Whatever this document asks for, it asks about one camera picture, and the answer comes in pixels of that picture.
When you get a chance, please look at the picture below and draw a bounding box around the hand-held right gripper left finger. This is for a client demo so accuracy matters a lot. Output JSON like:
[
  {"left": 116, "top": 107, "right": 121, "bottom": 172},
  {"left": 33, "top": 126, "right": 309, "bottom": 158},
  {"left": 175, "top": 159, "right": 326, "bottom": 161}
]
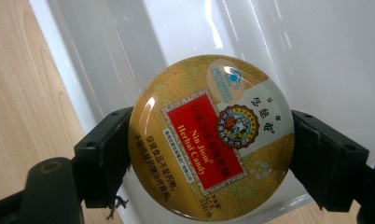
[{"left": 73, "top": 106, "right": 135, "bottom": 209}]

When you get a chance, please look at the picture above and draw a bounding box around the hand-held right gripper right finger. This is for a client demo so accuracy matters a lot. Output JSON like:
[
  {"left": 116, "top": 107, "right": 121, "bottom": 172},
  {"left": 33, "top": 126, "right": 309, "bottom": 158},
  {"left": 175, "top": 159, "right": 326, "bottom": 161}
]
[{"left": 289, "top": 109, "right": 370, "bottom": 213}]

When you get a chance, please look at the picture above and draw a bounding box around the white plastic storage box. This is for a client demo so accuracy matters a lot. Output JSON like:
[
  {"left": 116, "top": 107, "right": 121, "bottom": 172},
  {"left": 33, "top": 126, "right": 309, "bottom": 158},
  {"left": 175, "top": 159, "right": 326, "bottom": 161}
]
[{"left": 28, "top": 0, "right": 375, "bottom": 224}]

